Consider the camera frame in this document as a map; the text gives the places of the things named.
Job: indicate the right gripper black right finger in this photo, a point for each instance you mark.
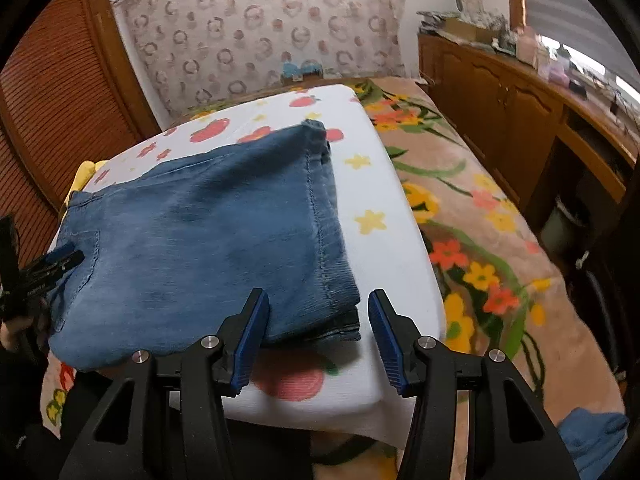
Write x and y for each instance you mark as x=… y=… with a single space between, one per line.
x=510 y=435

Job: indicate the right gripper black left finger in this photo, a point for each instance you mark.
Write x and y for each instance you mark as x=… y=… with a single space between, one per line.
x=162 y=417

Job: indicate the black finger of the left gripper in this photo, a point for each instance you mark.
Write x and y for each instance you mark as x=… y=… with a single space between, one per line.
x=43 y=274

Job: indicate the blue denim jeans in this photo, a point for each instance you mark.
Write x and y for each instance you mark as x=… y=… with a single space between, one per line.
x=170 y=255

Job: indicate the blue cloth on floor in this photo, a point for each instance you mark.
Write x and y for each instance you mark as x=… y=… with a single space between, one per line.
x=593 y=439

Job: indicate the yellow Pikachu plush toy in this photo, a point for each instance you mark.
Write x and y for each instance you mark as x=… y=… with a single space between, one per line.
x=84 y=173

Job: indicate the beige floral bed blanket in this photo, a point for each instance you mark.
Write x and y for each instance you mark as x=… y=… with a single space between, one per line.
x=495 y=279

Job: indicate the white fruit-print folded blanket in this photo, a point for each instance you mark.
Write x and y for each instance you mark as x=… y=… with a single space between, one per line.
x=337 y=387

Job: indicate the brown louvered wardrobe door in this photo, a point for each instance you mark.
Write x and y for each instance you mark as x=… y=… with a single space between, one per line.
x=68 y=94

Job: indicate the long wooden sideboard cabinet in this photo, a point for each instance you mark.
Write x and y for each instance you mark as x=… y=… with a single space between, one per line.
x=543 y=144

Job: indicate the patterned sheer curtain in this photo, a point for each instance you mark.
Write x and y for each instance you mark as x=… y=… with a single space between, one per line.
x=197 y=52

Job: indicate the cardboard box with blue items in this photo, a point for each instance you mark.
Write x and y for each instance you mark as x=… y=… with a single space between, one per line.
x=308 y=70

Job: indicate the pink bottle on sideboard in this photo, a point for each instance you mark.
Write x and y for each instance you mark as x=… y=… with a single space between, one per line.
x=526 y=45

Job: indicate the cardboard box on sideboard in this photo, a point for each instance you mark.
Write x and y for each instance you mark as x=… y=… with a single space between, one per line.
x=469 y=32

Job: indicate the grey striped window blind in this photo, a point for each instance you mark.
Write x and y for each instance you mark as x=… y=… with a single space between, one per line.
x=578 y=25

